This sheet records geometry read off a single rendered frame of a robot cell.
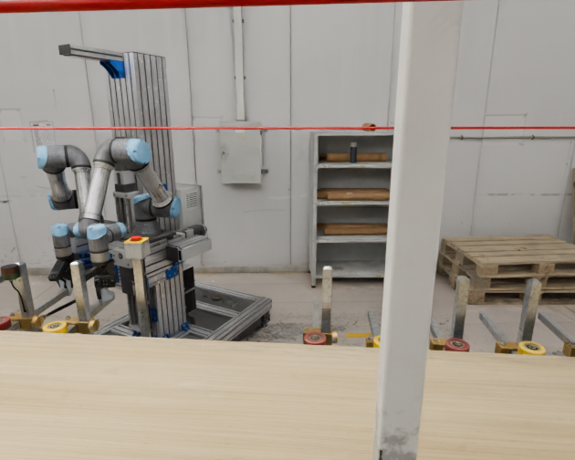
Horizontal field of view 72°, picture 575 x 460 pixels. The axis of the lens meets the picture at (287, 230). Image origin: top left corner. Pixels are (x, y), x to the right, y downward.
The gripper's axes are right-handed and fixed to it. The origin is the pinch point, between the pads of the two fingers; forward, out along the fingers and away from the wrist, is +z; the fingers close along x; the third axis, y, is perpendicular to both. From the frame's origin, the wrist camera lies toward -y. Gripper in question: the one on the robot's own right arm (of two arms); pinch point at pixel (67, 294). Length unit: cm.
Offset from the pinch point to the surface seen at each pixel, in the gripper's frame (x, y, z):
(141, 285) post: -56, -33, -21
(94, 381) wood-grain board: -58, -74, -8
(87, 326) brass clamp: -31.0, -34.0, -2.4
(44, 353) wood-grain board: -33, -62, -8
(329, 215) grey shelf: -135, 250, 17
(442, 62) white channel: -138, -131, -90
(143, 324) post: -55, -33, -4
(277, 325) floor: -91, 125, 83
